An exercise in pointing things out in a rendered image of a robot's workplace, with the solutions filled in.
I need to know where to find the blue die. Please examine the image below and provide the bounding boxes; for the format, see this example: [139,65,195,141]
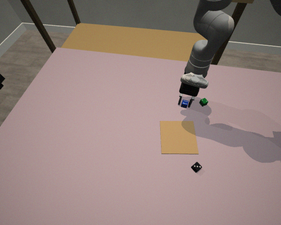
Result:
[181,100,188,108]

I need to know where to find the black die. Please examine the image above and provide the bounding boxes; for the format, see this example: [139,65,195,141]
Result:
[191,162,202,173]

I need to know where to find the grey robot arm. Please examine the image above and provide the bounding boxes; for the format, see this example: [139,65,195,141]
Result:
[190,0,281,67]

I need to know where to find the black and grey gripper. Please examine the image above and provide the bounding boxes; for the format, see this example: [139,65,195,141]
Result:
[178,59,210,107]

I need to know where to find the green die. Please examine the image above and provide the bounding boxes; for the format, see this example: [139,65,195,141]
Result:
[199,98,208,107]

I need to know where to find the tan flat mat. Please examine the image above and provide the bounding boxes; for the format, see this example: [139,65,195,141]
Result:
[160,121,199,154]

